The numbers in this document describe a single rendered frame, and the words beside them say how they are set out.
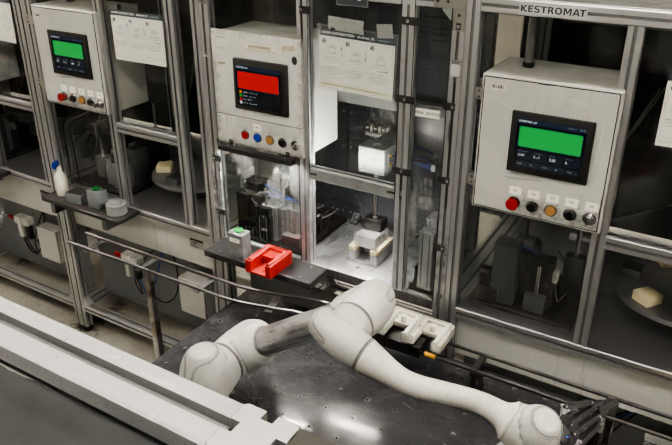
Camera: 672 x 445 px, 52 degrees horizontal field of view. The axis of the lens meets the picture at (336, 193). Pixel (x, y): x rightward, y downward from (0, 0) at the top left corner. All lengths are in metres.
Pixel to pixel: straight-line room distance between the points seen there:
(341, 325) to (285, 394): 0.70
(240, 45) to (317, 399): 1.34
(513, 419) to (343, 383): 0.99
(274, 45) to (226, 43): 0.23
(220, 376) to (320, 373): 0.46
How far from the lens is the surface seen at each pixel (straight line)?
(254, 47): 2.65
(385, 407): 2.51
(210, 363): 2.32
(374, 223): 2.83
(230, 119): 2.82
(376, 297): 2.03
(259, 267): 2.82
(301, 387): 2.59
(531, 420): 1.71
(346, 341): 1.91
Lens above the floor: 2.36
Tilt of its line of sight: 25 degrees down
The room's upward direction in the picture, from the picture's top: straight up
